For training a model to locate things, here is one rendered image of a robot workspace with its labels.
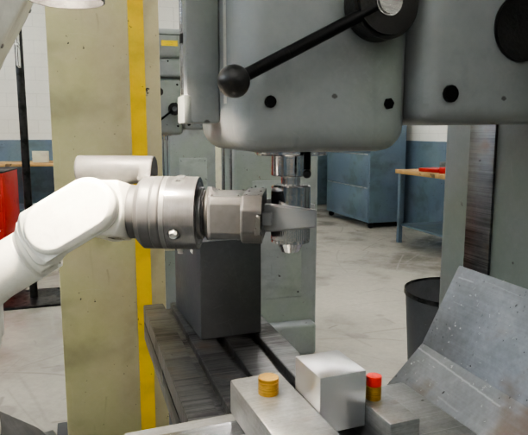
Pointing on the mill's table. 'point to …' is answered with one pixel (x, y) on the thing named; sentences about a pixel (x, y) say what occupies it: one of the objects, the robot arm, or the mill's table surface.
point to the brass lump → (268, 385)
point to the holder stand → (220, 287)
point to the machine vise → (401, 414)
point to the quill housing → (307, 82)
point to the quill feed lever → (377, 14)
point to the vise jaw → (274, 410)
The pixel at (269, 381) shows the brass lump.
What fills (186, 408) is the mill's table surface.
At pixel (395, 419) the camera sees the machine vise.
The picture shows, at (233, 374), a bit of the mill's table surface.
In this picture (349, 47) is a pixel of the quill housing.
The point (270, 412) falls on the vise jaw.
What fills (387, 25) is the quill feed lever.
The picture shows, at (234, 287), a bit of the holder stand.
